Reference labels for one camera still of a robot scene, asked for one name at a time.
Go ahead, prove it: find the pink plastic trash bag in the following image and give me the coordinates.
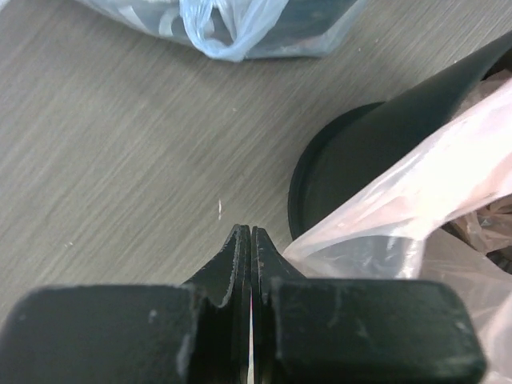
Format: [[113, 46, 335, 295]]
[[284, 70, 511, 383]]

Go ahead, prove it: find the black trash bin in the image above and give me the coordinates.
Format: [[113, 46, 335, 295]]
[[288, 34, 511, 242]]

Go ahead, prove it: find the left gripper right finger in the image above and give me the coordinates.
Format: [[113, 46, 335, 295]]
[[251, 227, 487, 383]]

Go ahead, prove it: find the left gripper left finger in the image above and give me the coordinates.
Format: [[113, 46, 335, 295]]
[[1, 225, 251, 383]]

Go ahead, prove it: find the blue plastic bag of bags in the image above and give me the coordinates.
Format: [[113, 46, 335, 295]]
[[85, 0, 366, 62]]

